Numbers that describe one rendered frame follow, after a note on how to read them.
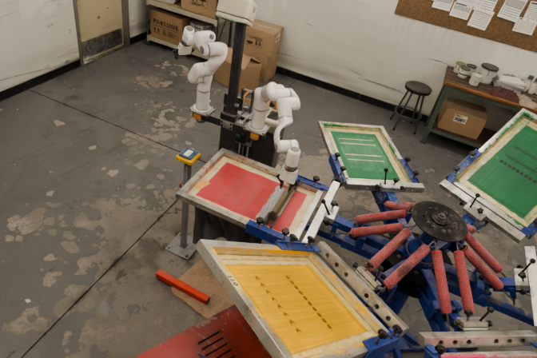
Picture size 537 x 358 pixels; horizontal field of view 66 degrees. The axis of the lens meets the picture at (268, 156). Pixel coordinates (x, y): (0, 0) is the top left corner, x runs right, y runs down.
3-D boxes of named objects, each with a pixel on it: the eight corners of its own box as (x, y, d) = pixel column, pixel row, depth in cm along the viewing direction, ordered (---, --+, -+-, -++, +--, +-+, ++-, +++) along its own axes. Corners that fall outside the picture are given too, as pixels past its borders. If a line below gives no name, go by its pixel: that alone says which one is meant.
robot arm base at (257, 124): (253, 118, 306) (256, 100, 297) (269, 123, 304) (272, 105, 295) (245, 128, 294) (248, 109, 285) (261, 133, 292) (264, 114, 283)
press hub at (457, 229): (334, 359, 287) (400, 222, 207) (348, 315, 317) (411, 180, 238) (388, 386, 277) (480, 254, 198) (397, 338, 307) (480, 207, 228)
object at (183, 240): (165, 249, 339) (165, 156, 283) (179, 232, 356) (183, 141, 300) (187, 260, 334) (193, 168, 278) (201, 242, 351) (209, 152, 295)
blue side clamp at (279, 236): (244, 231, 242) (246, 223, 237) (248, 226, 245) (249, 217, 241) (292, 252, 234) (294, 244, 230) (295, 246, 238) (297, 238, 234)
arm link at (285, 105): (268, 90, 259) (290, 90, 264) (272, 123, 255) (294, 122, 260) (276, 81, 244) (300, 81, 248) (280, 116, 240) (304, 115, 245)
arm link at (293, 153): (282, 137, 242) (297, 137, 245) (279, 152, 248) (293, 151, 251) (291, 153, 231) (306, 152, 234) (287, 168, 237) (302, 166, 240)
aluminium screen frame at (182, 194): (175, 197, 253) (175, 192, 251) (221, 151, 298) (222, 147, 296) (293, 250, 234) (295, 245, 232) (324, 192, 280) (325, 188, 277)
